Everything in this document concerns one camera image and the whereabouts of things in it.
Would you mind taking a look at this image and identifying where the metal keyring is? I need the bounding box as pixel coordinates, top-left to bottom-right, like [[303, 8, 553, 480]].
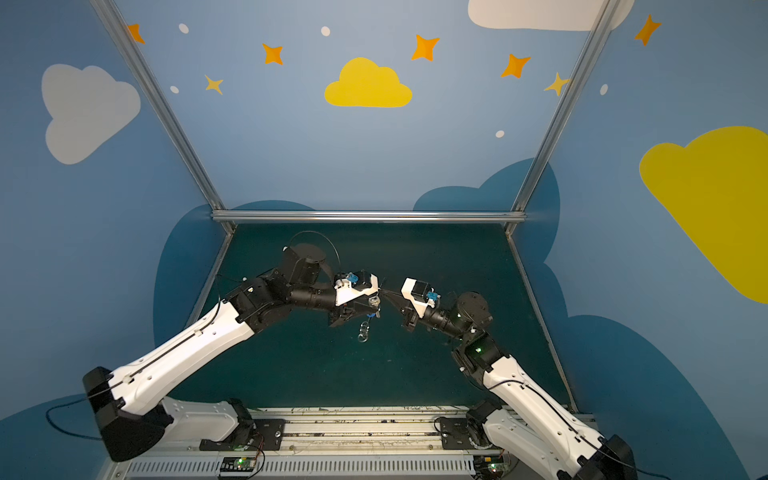
[[357, 320, 370, 343]]

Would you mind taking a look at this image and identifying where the silver key blue head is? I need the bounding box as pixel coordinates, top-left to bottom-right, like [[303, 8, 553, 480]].
[[367, 295, 381, 318]]

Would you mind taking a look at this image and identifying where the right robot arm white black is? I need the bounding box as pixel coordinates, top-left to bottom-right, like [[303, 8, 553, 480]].
[[380, 278, 638, 479]]

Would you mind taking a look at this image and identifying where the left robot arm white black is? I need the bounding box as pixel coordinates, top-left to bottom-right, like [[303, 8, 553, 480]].
[[83, 244, 380, 462]]

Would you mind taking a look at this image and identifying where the right controller board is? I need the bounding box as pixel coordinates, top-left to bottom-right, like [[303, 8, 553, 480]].
[[472, 455, 512, 480]]

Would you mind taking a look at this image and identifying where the controller board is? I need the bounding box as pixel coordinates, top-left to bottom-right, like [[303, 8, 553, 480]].
[[472, 455, 512, 480], [217, 456, 257, 479]]

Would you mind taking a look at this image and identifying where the left controller board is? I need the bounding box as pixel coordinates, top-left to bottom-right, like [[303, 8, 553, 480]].
[[217, 456, 257, 479]]

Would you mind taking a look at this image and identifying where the aluminium frame back bar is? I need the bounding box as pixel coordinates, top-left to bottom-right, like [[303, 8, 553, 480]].
[[212, 210, 526, 224]]

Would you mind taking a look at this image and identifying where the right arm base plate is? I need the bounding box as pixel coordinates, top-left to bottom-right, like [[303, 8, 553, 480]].
[[433, 417, 492, 450]]

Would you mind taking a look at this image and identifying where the aluminium rail base front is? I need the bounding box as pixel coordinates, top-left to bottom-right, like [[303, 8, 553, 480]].
[[95, 406, 619, 480]]

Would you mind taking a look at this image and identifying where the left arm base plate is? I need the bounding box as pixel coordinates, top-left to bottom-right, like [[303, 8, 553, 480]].
[[199, 418, 286, 452]]

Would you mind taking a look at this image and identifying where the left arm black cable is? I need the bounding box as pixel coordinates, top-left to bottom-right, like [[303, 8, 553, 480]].
[[45, 395, 106, 443]]

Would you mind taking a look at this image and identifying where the aluminium frame right post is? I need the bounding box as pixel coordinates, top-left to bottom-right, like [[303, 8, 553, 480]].
[[505, 0, 624, 240]]

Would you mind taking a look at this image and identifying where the aluminium frame post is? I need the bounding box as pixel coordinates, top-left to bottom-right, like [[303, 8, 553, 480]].
[[90, 0, 226, 213], [505, 0, 624, 240]]

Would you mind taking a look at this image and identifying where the aluminium frame left post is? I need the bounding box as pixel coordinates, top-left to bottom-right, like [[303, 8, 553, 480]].
[[90, 0, 226, 213]]

